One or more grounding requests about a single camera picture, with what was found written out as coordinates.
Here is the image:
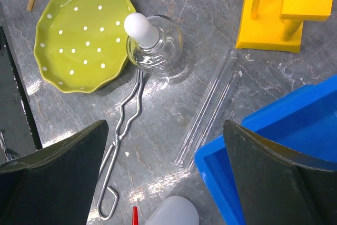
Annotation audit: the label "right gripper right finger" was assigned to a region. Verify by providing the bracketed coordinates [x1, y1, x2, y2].
[223, 120, 336, 224]

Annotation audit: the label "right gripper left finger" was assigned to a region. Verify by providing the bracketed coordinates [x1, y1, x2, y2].
[1, 120, 109, 224]

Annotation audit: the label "metal crucible tongs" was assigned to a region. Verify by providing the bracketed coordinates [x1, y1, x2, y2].
[96, 70, 144, 220]

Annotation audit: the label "blue plastic bin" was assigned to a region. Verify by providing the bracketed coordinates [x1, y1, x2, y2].
[195, 76, 336, 224]

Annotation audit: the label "white wash bottle red cap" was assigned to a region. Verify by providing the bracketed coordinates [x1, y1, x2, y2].
[145, 195, 200, 225]

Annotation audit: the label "glass test tube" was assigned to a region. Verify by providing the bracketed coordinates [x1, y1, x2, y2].
[173, 49, 239, 170]
[176, 71, 239, 170]

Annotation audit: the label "green dotted plate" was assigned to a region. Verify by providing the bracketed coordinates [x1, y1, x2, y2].
[34, 0, 135, 93]

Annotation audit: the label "glass flask white stopper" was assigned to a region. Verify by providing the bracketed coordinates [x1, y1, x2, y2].
[124, 13, 183, 73]

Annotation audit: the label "yellow test tube rack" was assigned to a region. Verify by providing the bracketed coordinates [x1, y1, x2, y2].
[236, 0, 333, 53]

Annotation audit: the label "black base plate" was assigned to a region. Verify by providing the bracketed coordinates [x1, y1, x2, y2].
[1, 11, 42, 164]

